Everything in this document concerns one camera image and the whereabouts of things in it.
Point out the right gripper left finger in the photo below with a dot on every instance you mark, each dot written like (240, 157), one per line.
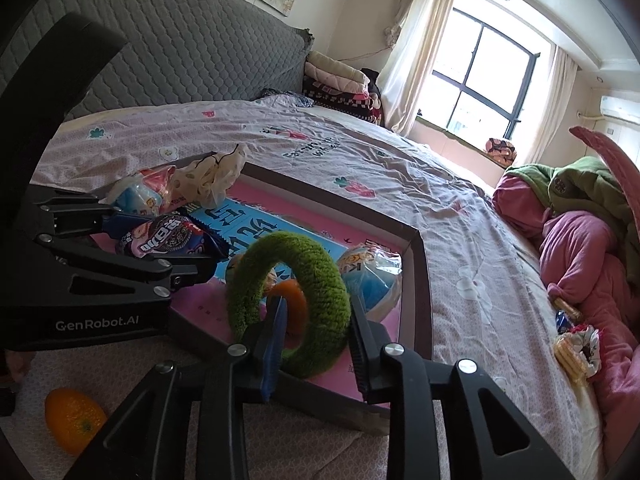
(147, 435)

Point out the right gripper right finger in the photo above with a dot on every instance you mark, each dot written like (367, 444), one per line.
(487, 436)

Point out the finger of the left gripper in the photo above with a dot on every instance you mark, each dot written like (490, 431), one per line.
(65, 213)
(74, 273)

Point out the blue oreo cookie packet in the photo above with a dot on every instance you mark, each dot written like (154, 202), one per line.
(171, 235)

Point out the red white toy egg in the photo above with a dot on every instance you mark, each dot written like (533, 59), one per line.
(146, 193)

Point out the orange tangerine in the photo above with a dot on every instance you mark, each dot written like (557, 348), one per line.
(298, 314)
(73, 419)

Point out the blue white toy egg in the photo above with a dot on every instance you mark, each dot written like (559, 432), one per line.
(373, 274)

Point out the person's left hand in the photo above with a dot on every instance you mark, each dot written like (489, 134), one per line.
(19, 364)

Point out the pink blue book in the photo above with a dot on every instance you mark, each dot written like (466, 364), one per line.
(281, 252)

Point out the snack packets by quilt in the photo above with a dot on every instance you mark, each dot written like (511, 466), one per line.
(577, 346)

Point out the pink strawberry bed sheet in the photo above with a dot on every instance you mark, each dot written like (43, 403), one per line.
(486, 294)

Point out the grey cardboard box tray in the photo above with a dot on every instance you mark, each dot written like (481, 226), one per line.
(197, 321)

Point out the pink quilt pile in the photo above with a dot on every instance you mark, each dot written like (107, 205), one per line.
(583, 262)

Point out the grey quilted headboard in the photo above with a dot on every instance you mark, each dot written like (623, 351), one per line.
(177, 51)

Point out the folded blankets stack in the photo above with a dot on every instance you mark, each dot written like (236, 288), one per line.
(338, 86)

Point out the green blanket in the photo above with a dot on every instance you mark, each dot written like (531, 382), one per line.
(586, 184)

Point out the patterned bag on sill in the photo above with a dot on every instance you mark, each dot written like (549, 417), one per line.
(501, 151)

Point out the white air conditioner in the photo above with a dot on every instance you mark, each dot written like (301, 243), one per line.
(620, 109)

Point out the right cream curtain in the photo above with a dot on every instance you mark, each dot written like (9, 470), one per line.
(563, 72)

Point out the cream curtain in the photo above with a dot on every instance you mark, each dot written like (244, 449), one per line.
(403, 77)
(563, 72)

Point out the left cream curtain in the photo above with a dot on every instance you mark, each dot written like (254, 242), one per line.
(403, 77)

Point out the window with dark frame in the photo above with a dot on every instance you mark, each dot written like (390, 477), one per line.
(479, 81)

